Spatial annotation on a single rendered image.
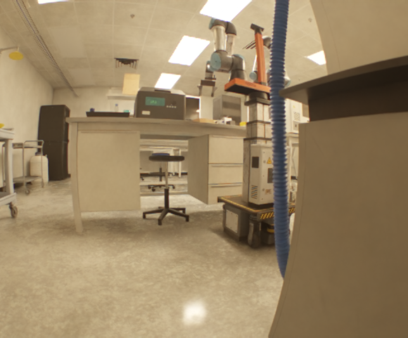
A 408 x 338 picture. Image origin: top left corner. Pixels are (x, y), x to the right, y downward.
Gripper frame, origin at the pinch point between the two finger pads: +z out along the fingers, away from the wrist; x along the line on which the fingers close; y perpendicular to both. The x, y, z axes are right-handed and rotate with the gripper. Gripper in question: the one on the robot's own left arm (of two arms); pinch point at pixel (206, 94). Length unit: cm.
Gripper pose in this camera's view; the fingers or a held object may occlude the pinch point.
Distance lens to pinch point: 183.2
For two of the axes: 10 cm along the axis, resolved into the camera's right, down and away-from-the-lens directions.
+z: -1.2, 8.8, 4.6
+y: -5.1, -4.5, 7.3
